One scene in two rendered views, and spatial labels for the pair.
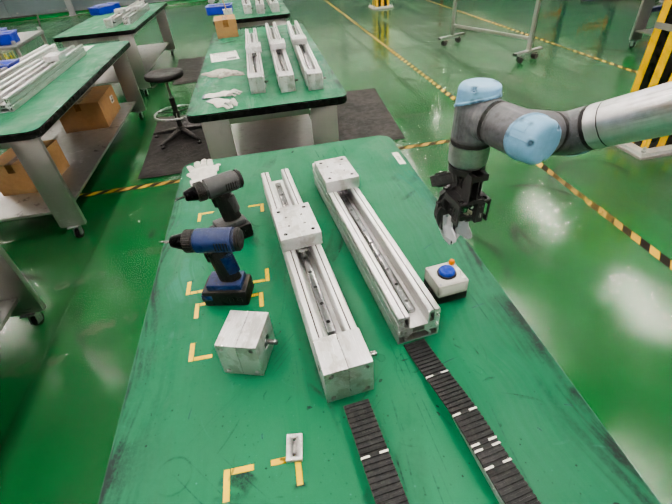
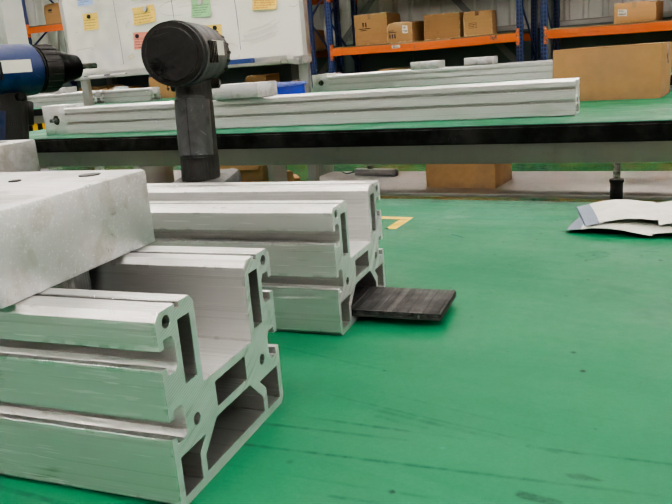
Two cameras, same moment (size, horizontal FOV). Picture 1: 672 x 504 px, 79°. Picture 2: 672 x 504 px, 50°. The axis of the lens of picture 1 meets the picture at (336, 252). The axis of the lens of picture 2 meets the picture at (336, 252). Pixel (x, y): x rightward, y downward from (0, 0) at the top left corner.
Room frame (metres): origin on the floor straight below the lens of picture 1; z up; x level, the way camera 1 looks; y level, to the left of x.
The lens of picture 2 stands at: (1.59, -0.21, 0.95)
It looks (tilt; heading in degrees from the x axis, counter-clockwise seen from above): 15 degrees down; 124
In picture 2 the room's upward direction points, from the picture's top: 4 degrees counter-clockwise
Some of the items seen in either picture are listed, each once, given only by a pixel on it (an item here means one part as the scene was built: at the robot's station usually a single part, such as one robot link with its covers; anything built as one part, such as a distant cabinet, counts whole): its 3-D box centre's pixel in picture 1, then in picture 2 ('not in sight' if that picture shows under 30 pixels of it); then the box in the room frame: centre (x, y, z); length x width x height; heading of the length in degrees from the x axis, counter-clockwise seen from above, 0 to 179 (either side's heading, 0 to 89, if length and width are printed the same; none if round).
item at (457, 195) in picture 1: (464, 191); not in sight; (0.71, -0.27, 1.09); 0.09 x 0.08 x 0.12; 13
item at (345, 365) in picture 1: (348, 363); not in sight; (0.51, -0.01, 0.83); 0.12 x 0.09 x 0.10; 103
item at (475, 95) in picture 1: (476, 113); not in sight; (0.71, -0.28, 1.25); 0.09 x 0.08 x 0.11; 24
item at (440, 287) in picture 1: (442, 282); not in sight; (0.74, -0.26, 0.81); 0.10 x 0.08 x 0.06; 103
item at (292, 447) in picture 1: (294, 447); not in sight; (0.37, 0.11, 0.78); 0.05 x 0.03 x 0.01; 0
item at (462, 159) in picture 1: (469, 153); not in sight; (0.72, -0.28, 1.17); 0.08 x 0.08 x 0.05
